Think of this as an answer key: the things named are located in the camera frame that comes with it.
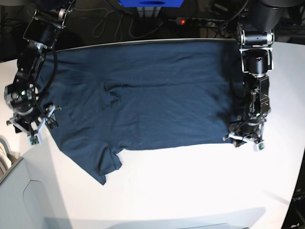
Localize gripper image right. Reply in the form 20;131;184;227
223;119;266;147

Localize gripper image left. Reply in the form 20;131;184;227
6;103;62;137

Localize dark blue T-shirt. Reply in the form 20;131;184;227
45;41;243;184

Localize white slats at left edge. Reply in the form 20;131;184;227
0;135;20;177

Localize grey bin at table corner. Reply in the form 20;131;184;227
0;158;49;229

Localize black power strip red light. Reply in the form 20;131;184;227
174;17;224;28

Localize blue box with oval hole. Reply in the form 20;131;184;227
118;0;184;8

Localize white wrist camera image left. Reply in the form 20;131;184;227
28;135;42;146

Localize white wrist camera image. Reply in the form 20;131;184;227
254;141;265;152
28;135;42;146

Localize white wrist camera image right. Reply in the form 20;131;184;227
254;141;265;152

